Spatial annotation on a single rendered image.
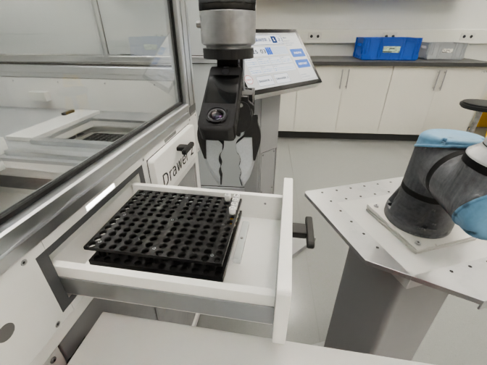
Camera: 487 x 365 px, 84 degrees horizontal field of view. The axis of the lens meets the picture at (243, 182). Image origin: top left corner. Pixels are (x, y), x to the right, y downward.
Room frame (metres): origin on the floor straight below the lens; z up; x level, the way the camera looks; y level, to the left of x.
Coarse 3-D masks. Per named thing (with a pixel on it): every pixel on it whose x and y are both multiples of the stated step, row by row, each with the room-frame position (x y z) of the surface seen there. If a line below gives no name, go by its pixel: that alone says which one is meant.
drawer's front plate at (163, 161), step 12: (180, 132) 0.78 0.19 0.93; (192, 132) 0.84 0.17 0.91; (168, 144) 0.68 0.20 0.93; (156, 156) 0.60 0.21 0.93; (168, 156) 0.65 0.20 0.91; (180, 156) 0.73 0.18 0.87; (192, 156) 0.82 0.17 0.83; (156, 168) 0.58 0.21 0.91; (168, 168) 0.64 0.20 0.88; (180, 168) 0.72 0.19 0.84; (156, 180) 0.57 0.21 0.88
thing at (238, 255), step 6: (246, 222) 0.45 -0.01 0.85; (246, 228) 0.43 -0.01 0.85; (240, 234) 0.41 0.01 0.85; (246, 234) 0.42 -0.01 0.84; (240, 240) 0.39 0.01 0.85; (240, 246) 0.38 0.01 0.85; (234, 252) 0.36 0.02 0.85; (240, 252) 0.36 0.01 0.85; (234, 258) 0.35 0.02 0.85; (240, 258) 0.35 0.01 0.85
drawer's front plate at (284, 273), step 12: (288, 180) 0.48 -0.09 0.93; (288, 192) 0.44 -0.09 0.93; (288, 204) 0.39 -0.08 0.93; (288, 216) 0.36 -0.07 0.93; (288, 228) 0.33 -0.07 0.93; (288, 240) 0.30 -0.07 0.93; (288, 252) 0.28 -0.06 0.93; (288, 264) 0.26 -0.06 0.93; (288, 276) 0.24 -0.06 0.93; (276, 288) 0.24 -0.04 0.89; (288, 288) 0.22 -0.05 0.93; (276, 300) 0.21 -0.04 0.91; (288, 300) 0.21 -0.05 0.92; (276, 312) 0.21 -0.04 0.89; (288, 312) 0.21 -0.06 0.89; (276, 324) 0.21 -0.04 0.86; (276, 336) 0.21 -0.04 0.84
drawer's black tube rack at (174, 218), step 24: (144, 192) 0.48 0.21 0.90; (168, 192) 0.48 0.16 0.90; (120, 216) 0.40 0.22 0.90; (144, 216) 0.40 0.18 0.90; (168, 216) 0.40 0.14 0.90; (192, 216) 0.40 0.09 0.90; (216, 216) 0.40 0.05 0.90; (240, 216) 0.44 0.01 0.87; (120, 240) 0.34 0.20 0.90; (144, 240) 0.33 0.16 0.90; (168, 240) 0.37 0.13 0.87; (192, 240) 0.33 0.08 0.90; (216, 240) 0.33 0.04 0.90; (96, 264) 0.32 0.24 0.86; (120, 264) 0.31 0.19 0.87; (144, 264) 0.31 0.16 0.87; (168, 264) 0.31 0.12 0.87; (192, 264) 0.31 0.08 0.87
